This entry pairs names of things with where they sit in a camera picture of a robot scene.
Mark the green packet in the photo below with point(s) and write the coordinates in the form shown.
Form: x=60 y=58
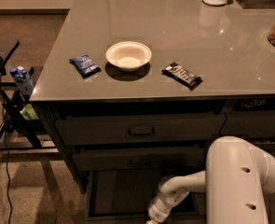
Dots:
x=29 y=113

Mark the white bowl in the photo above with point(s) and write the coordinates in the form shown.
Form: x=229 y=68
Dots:
x=128 y=55

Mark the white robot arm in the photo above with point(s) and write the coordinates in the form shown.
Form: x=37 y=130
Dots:
x=236 y=178

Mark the black candy bar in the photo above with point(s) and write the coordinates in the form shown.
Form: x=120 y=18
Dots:
x=182 y=75

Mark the black metal stand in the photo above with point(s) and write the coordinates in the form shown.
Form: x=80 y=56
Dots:
x=16 y=132

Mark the blue snack packet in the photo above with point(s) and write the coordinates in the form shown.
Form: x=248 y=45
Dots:
x=85 y=66

